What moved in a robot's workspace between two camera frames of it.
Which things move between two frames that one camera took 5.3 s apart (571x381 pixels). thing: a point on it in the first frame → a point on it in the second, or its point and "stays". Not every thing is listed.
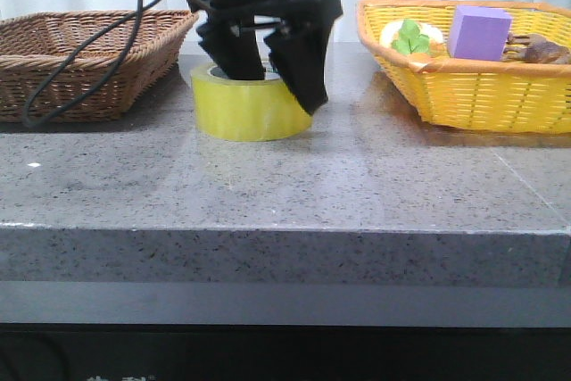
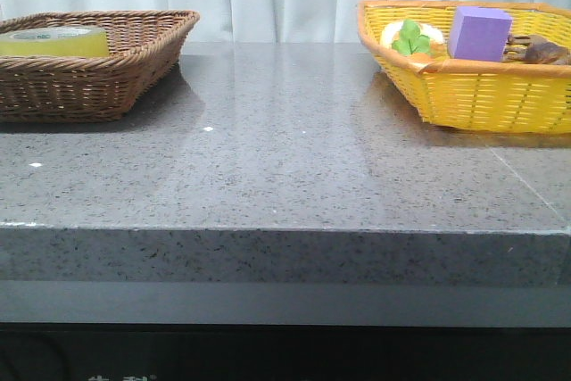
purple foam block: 478,33 stays
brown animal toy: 534,48 stays
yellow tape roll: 246,110 → 77,41
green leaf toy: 409,40 stays
